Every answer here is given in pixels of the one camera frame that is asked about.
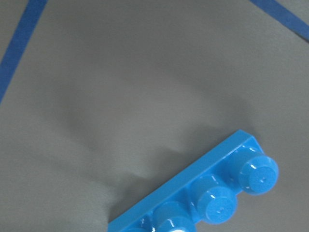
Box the long blue studded block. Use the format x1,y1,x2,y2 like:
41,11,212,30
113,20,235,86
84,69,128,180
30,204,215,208
108,130,279,232

